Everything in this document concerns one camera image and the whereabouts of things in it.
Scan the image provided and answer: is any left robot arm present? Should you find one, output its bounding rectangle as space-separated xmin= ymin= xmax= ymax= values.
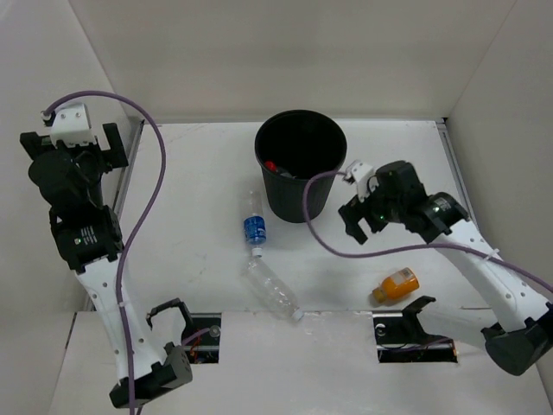
xmin=20 ymin=123 xmax=194 ymax=409

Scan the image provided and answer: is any orange juice bottle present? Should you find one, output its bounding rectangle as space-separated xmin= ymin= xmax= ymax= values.
xmin=372 ymin=268 xmax=420 ymax=303

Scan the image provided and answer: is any black plastic bin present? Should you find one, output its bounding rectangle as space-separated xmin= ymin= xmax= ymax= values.
xmin=254 ymin=110 xmax=347 ymax=223

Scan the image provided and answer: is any blue label clear bottle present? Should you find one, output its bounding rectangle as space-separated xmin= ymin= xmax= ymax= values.
xmin=242 ymin=190 xmax=267 ymax=258

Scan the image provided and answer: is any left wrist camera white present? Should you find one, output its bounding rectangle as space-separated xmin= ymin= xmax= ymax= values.
xmin=41 ymin=103 xmax=98 ymax=149

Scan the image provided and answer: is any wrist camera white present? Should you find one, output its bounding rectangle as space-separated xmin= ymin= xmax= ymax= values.
xmin=41 ymin=103 xmax=98 ymax=149
xmin=343 ymin=160 xmax=375 ymax=202

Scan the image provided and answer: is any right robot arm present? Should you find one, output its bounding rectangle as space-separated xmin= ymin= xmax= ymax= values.
xmin=339 ymin=161 xmax=552 ymax=376

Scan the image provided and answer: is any clear ribbed plastic bottle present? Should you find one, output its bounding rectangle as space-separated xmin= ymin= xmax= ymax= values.
xmin=244 ymin=257 xmax=304 ymax=323

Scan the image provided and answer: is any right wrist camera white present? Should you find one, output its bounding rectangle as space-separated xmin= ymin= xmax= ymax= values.
xmin=343 ymin=160 xmax=375 ymax=202

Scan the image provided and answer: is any red label clear bottle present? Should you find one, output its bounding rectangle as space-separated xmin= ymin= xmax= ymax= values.
xmin=264 ymin=161 xmax=297 ymax=179

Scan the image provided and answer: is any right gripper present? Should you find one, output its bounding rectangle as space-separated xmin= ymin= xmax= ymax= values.
xmin=338 ymin=175 xmax=404 ymax=245

